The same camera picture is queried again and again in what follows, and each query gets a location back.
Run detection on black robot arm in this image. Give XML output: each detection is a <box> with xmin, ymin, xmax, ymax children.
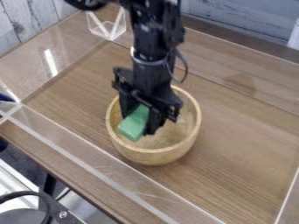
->
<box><xmin>64</xmin><ymin>0</ymin><xmax>185</xmax><ymax>139</ymax></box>

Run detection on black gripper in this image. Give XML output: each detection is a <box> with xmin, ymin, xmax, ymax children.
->
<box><xmin>112</xmin><ymin>64</ymin><xmax>183</xmax><ymax>135</ymax></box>

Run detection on brown wooden bowl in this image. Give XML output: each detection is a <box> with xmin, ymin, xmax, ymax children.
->
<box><xmin>105</xmin><ymin>86</ymin><xmax>201</xmax><ymax>165</ymax></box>

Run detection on black table leg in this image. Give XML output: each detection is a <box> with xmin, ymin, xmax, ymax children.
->
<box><xmin>42</xmin><ymin>174</ymin><xmax>57</xmax><ymax>196</ymax></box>

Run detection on grey metal bracket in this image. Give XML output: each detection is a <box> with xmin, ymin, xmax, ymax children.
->
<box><xmin>37</xmin><ymin>192</ymin><xmax>86</xmax><ymax>224</ymax></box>

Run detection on green rectangular block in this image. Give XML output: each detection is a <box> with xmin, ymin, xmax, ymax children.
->
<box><xmin>117</xmin><ymin>104</ymin><xmax>149</xmax><ymax>142</ymax></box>

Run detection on black cable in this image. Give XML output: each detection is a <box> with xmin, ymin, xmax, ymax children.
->
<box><xmin>0</xmin><ymin>191</ymin><xmax>53</xmax><ymax>224</ymax></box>

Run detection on clear acrylic tray walls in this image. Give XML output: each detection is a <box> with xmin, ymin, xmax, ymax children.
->
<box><xmin>0</xmin><ymin>13</ymin><xmax>299</xmax><ymax>224</ymax></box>

